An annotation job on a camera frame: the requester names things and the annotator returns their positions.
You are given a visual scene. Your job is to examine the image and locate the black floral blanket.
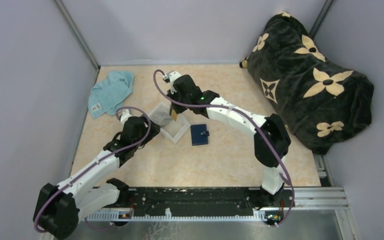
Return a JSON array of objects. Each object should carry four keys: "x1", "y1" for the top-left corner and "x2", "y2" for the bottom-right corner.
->
[{"x1": 239, "y1": 12, "x2": 374, "y2": 155}]

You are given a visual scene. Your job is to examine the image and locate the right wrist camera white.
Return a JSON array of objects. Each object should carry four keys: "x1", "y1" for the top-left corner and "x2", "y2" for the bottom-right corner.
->
[{"x1": 163, "y1": 71, "x2": 182, "y2": 94}]

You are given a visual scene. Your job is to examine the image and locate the gold credit card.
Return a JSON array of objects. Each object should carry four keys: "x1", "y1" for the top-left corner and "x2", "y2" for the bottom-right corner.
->
[{"x1": 169, "y1": 104, "x2": 178, "y2": 121}]

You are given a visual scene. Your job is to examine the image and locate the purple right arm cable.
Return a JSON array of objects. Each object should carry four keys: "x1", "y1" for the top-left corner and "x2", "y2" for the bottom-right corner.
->
[{"x1": 153, "y1": 69, "x2": 296, "y2": 228}]

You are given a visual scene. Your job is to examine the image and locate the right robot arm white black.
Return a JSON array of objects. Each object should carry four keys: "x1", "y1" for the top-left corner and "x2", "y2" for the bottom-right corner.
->
[{"x1": 163, "y1": 71, "x2": 291, "y2": 206}]

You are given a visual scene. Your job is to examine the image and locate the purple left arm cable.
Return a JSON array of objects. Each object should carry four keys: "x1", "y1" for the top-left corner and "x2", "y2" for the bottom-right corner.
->
[{"x1": 33, "y1": 106, "x2": 152, "y2": 233}]

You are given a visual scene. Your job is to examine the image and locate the stack of grey cards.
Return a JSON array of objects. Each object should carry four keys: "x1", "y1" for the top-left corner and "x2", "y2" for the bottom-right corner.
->
[{"x1": 150, "y1": 111, "x2": 172, "y2": 126}]

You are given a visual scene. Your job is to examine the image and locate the aluminium frame rail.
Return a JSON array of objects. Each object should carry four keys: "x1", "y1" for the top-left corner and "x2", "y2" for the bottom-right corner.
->
[{"x1": 47, "y1": 187, "x2": 350, "y2": 223}]

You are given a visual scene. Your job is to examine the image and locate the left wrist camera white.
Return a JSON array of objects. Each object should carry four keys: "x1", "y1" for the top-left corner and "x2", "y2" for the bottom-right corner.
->
[{"x1": 118, "y1": 109, "x2": 133, "y2": 124}]

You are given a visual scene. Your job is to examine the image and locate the navy blue card holder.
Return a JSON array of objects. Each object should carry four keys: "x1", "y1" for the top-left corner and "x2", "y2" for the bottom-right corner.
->
[{"x1": 190, "y1": 124, "x2": 210, "y2": 146}]

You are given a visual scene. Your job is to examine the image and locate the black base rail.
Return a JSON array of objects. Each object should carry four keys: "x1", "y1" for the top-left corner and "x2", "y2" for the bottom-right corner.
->
[{"x1": 108, "y1": 187, "x2": 292, "y2": 217}]

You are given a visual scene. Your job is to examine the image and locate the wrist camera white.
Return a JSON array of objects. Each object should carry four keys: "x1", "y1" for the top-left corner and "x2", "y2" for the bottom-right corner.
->
[
  {"x1": 118, "y1": 109, "x2": 133, "y2": 124},
  {"x1": 163, "y1": 71, "x2": 182, "y2": 94}
]

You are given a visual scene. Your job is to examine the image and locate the light blue towel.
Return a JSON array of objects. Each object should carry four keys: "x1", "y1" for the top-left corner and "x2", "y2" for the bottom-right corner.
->
[{"x1": 88, "y1": 71, "x2": 134, "y2": 119}]

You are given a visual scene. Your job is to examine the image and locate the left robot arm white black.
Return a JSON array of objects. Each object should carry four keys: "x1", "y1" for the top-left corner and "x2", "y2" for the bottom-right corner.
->
[{"x1": 33, "y1": 115, "x2": 161, "y2": 240}]

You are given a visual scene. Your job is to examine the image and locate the white plastic card tray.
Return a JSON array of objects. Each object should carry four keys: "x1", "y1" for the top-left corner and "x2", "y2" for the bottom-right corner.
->
[{"x1": 148, "y1": 102, "x2": 191, "y2": 144}]

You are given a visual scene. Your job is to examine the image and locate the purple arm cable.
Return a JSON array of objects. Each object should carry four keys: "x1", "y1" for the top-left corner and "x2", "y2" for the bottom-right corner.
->
[
  {"x1": 153, "y1": 69, "x2": 296, "y2": 228},
  {"x1": 33, "y1": 106, "x2": 152, "y2": 233}
]

